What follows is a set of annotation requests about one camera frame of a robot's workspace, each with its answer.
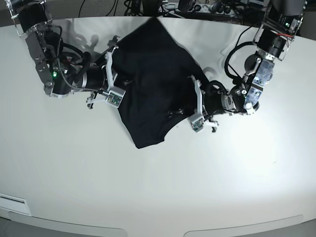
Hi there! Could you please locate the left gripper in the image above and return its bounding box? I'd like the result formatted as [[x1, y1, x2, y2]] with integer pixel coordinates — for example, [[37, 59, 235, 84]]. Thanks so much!
[[167, 76, 244, 133]]

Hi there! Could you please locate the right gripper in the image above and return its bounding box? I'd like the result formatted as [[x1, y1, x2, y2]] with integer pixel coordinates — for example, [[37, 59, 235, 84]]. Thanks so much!
[[82, 37, 119, 109]]

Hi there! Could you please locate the black T-shirt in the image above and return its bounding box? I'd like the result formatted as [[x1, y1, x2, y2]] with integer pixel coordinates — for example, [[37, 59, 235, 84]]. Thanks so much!
[[112, 18, 209, 149]]

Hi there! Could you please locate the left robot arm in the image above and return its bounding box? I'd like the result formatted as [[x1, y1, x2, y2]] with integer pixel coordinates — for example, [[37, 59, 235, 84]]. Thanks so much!
[[188, 0, 308, 132]]

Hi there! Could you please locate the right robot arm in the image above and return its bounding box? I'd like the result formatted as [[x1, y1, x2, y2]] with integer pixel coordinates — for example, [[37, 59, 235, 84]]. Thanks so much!
[[5, 0, 125, 109]]

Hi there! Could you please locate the white label sticker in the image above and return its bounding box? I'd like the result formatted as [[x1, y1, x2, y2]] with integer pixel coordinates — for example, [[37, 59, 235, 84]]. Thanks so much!
[[0, 194, 31, 216]]

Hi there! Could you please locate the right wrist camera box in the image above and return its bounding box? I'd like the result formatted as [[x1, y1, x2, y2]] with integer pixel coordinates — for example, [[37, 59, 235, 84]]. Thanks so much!
[[106, 86, 125, 108]]

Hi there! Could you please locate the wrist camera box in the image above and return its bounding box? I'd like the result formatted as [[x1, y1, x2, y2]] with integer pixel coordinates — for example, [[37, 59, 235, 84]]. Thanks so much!
[[188, 114, 204, 132], [106, 86, 125, 108]]

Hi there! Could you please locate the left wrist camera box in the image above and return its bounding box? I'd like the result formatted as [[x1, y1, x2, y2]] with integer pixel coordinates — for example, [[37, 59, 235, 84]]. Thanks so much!
[[188, 114, 204, 132]]

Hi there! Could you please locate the black cables and equipment clutter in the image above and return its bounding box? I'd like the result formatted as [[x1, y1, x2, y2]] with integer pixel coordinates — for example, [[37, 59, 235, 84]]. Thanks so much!
[[79, 0, 272, 25]]

